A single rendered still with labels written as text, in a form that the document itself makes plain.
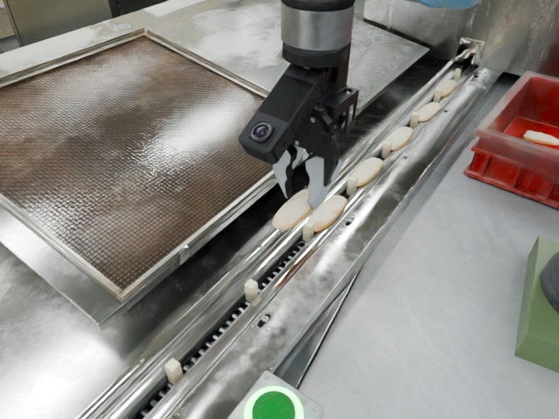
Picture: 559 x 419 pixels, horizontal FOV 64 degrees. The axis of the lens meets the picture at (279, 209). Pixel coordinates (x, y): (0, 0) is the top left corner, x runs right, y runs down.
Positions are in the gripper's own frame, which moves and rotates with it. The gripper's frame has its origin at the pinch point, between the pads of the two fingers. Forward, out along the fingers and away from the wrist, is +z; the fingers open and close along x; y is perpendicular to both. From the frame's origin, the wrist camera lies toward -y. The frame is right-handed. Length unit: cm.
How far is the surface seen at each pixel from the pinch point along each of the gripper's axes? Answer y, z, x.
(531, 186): 36.1, 9.1, -24.9
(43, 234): -23.2, 1.6, 23.1
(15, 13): 93, 41, 256
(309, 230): 2.6, 7.4, -0.6
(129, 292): -22.0, 4.1, 9.1
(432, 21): 80, -1, 12
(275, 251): -2.7, 8.9, 1.8
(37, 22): 94, 43, 236
